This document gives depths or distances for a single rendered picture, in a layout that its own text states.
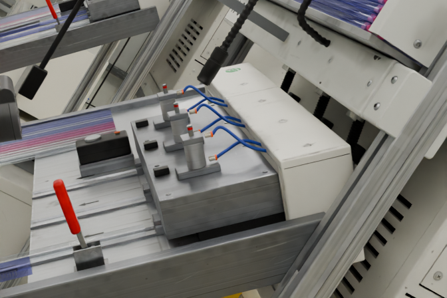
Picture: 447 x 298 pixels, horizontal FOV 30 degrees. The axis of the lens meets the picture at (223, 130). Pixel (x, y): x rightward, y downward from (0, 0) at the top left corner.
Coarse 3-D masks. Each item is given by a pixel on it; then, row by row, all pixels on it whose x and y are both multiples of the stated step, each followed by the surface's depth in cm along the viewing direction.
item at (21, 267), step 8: (0, 264) 70; (8, 264) 70; (16, 264) 70; (24, 264) 70; (0, 272) 69; (8, 272) 69; (16, 272) 70; (24, 272) 70; (32, 272) 70; (0, 280) 69; (8, 280) 70
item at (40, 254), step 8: (112, 232) 96; (120, 232) 96; (128, 232) 96; (136, 232) 96; (144, 232) 96; (88, 240) 95; (104, 240) 95; (112, 240) 95; (120, 240) 96; (40, 248) 95; (48, 248) 95; (56, 248) 95; (64, 248) 95; (72, 248) 95; (8, 256) 95; (16, 256) 94; (24, 256) 94; (32, 256) 94; (40, 256) 94; (48, 256) 94; (56, 256) 95
